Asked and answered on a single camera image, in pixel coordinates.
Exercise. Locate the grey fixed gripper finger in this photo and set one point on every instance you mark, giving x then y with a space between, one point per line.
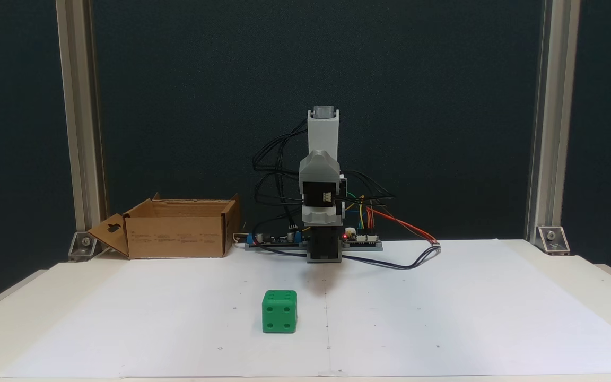
320 215

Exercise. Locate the green die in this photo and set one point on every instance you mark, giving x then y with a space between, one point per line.
279 317

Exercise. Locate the grey printed Koch robot arm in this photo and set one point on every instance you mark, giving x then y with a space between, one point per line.
322 138

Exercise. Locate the circuit board with jumper headers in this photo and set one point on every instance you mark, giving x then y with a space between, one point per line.
364 241

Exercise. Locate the open brown cardboard box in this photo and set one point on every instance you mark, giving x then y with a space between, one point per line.
178 236

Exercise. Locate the metal corner bracket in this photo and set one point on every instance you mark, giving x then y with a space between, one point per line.
84 245
553 240

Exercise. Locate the aluminium frame post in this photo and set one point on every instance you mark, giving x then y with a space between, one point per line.
78 106
552 106

